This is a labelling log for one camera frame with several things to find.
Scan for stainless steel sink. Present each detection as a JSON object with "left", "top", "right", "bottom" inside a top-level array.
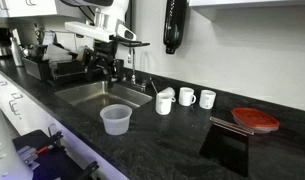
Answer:
[{"left": 55, "top": 81, "right": 152, "bottom": 114}]

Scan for white mug middle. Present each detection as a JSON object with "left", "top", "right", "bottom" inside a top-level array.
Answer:
[{"left": 179, "top": 87, "right": 196, "bottom": 106}]

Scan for silver metal spoon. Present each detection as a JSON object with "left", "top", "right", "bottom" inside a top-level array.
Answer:
[{"left": 151, "top": 80, "right": 158, "bottom": 95}]

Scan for black coffee maker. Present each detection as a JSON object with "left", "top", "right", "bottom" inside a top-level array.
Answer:
[{"left": 0, "top": 28, "right": 12, "bottom": 57}]

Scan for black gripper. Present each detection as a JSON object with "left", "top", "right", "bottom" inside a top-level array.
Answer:
[{"left": 83, "top": 40, "right": 124, "bottom": 81}]

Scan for black soap dispenser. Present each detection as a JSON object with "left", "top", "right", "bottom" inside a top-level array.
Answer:
[{"left": 163, "top": 0, "right": 187, "bottom": 54}]

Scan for white mug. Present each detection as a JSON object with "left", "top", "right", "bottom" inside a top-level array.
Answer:
[
  {"left": 179, "top": 87, "right": 196, "bottom": 106},
  {"left": 199, "top": 90, "right": 216, "bottom": 109},
  {"left": 155, "top": 93, "right": 176, "bottom": 115}
]

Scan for white mug far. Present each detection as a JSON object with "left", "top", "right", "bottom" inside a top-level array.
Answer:
[{"left": 199, "top": 90, "right": 216, "bottom": 109}]

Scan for translucent plastic tub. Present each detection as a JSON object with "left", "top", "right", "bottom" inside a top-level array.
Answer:
[{"left": 100, "top": 104, "right": 132, "bottom": 135}]

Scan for chrome faucet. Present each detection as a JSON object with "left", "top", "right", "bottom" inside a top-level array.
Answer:
[{"left": 121, "top": 47, "right": 147, "bottom": 92}]

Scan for red lid food container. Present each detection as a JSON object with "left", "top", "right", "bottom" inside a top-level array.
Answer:
[{"left": 231, "top": 108, "right": 280, "bottom": 134}]

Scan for black dish rack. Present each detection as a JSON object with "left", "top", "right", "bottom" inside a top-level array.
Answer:
[{"left": 23, "top": 57, "right": 85, "bottom": 86}]

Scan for white mug lying sideways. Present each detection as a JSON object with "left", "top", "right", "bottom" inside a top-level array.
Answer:
[{"left": 160, "top": 87, "right": 175, "bottom": 97}]

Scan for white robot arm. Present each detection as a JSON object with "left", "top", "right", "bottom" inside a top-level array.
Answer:
[{"left": 60, "top": 0, "right": 137, "bottom": 47}]

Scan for white mug front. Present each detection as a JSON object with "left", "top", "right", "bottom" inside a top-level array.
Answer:
[{"left": 155, "top": 93, "right": 176, "bottom": 115}]

